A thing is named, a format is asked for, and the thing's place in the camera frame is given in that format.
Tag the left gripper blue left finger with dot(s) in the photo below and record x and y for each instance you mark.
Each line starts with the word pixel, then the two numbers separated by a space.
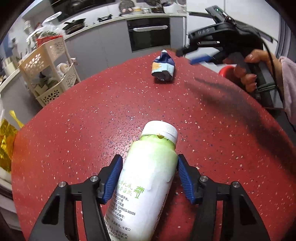
pixel 58 221

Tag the red plastic stool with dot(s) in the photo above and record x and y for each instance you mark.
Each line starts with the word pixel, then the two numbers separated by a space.
pixel 228 72

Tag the white refrigerator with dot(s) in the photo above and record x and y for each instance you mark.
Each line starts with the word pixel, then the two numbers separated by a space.
pixel 256 16

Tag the black wok on stove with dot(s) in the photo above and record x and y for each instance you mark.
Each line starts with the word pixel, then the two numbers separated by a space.
pixel 73 26

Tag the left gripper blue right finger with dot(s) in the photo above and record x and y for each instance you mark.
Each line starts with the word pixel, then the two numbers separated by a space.
pixel 240 218

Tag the person's right hand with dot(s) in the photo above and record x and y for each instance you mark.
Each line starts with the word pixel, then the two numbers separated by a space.
pixel 256 56

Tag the blue white packet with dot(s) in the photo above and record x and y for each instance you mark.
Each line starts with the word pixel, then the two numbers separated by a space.
pixel 163 67

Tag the black built-in oven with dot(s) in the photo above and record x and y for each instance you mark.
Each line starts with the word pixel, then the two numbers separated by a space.
pixel 149 33

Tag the coconut drink bottle white cap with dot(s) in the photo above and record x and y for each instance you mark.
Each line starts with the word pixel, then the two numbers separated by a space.
pixel 144 183

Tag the pink sleeve forearm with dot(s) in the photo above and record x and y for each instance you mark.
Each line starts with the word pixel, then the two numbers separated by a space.
pixel 289 87

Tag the black range hood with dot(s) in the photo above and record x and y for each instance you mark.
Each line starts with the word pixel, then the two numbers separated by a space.
pixel 72 7

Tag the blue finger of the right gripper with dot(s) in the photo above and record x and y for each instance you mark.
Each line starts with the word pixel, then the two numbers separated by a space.
pixel 185 50
pixel 205 59

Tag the gold foil bag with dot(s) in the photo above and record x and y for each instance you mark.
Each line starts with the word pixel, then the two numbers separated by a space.
pixel 7 137

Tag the beige plastic storage cart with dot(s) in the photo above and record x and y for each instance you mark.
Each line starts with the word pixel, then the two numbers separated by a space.
pixel 49 71

